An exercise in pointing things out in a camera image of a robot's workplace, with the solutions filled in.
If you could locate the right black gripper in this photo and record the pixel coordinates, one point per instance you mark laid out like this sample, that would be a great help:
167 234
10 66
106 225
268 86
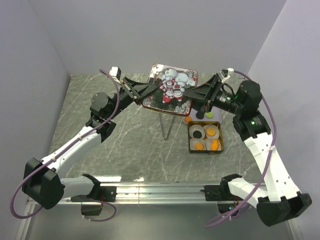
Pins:
204 96

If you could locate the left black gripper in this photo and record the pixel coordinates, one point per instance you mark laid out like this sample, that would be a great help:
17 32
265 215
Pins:
139 90

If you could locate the lavender plastic tray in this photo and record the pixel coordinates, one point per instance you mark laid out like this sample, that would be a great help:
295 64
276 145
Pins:
216 118

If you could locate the gold tin lid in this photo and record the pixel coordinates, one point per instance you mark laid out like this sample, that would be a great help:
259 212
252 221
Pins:
171 82

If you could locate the metal tongs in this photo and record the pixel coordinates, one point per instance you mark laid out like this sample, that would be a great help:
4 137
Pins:
166 125

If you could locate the orange round dotted cookie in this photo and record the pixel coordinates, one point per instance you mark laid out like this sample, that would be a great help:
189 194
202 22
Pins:
211 132

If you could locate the black sandwich cookie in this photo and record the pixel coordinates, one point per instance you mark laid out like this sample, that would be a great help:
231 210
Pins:
200 115
197 134

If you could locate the orange pumpkin cookie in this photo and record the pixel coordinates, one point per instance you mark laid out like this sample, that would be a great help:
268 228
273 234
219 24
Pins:
215 144

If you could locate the gold cookie tin base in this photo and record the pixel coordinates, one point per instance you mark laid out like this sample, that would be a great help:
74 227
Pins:
203 123

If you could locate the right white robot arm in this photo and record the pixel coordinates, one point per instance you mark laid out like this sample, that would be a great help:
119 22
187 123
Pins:
275 197

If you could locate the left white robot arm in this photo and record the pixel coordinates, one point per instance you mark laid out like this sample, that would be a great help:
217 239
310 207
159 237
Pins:
45 180

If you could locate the black sandwich cookie on tray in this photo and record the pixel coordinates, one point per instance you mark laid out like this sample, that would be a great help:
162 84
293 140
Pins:
200 115

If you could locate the green round cookie right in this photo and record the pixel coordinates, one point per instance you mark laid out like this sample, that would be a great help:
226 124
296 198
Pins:
209 115

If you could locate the orange chocolate chip cookie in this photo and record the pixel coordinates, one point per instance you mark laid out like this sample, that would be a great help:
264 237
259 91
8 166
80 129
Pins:
188 119

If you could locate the white paper cup back-right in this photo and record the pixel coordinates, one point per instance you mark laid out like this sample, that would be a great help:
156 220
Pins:
212 126

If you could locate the white paper cup front-left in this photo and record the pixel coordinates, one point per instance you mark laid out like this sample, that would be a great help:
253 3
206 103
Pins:
193 141

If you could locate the white paper cup front-right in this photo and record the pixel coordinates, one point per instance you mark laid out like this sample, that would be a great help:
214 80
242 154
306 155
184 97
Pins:
208 142

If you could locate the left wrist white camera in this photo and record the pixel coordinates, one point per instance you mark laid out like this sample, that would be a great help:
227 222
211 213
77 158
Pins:
115 72

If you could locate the wrist white camera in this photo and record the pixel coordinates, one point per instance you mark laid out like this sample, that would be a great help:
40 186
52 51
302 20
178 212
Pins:
115 72
225 74

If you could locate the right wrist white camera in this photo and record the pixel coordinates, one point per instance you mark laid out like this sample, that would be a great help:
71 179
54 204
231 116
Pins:
225 74

